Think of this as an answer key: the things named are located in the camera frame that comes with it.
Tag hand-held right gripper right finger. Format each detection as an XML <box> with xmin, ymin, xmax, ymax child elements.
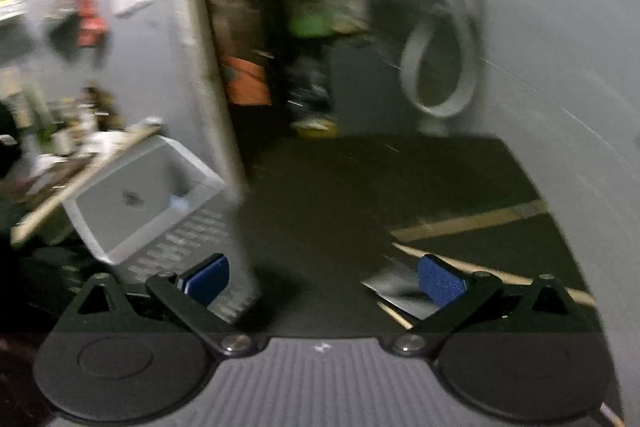
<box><xmin>389</xmin><ymin>255</ymin><xmax>599</xmax><ymax>359</ymax></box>

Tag wooden counter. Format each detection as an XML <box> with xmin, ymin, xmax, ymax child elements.
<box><xmin>9</xmin><ymin>126</ymin><xmax>164</xmax><ymax>249</ymax></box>

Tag white flexible hose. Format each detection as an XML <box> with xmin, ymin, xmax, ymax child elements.
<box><xmin>399</xmin><ymin>0</ymin><xmax>482</xmax><ymax>121</ymax></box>

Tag wooden chopstick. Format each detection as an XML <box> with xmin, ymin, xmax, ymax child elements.
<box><xmin>377</xmin><ymin>300</ymin><xmax>627</xmax><ymax>427</ymax></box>
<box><xmin>392</xmin><ymin>241</ymin><xmax>597</xmax><ymax>308</ymax></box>
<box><xmin>394</xmin><ymin>199</ymin><xmax>549</xmax><ymax>243</ymax></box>

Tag metal wall rack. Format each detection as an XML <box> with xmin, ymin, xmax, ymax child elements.
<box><xmin>0</xmin><ymin>0</ymin><xmax>77</xmax><ymax>26</ymax></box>

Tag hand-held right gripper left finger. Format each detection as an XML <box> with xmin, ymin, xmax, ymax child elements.
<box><xmin>50</xmin><ymin>254</ymin><xmax>258</xmax><ymax>360</ymax></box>

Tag yellow container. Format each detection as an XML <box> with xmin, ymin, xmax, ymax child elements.
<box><xmin>294</xmin><ymin>116</ymin><xmax>337</xmax><ymax>138</ymax></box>

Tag dark wooden door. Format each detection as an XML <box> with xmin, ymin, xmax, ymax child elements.
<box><xmin>197</xmin><ymin>0</ymin><xmax>273</xmax><ymax>108</ymax></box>

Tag grey appliance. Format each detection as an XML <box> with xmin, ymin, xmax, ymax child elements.
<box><xmin>329</xmin><ymin>41</ymin><xmax>417</xmax><ymax>134</ymax></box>

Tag red plastic bag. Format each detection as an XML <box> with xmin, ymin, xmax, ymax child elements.
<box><xmin>74</xmin><ymin>0</ymin><xmax>109</xmax><ymax>48</ymax></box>

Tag dark green handled scissors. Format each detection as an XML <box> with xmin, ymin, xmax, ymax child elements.
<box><xmin>362</xmin><ymin>256</ymin><xmax>452</xmax><ymax>321</ymax></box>

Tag white door frame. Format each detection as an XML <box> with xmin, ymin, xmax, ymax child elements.
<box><xmin>162</xmin><ymin>0</ymin><xmax>251</xmax><ymax>208</ymax></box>

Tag group of condiment bottles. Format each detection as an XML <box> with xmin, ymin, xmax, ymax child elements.
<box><xmin>50</xmin><ymin>84</ymin><xmax>124</xmax><ymax>158</ymax></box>

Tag orange object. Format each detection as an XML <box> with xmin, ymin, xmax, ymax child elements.
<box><xmin>222</xmin><ymin>56</ymin><xmax>272</xmax><ymax>106</ymax></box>

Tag white cloth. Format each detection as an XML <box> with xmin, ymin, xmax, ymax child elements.
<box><xmin>82</xmin><ymin>129</ymin><xmax>132</xmax><ymax>156</ymax></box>

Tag white perforated utensil basket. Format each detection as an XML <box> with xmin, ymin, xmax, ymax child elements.
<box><xmin>62</xmin><ymin>134</ymin><xmax>263</xmax><ymax>329</ymax></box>

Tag green box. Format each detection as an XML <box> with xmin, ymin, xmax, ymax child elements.
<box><xmin>289</xmin><ymin>9</ymin><xmax>334</xmax><ymax>38</ymax></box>

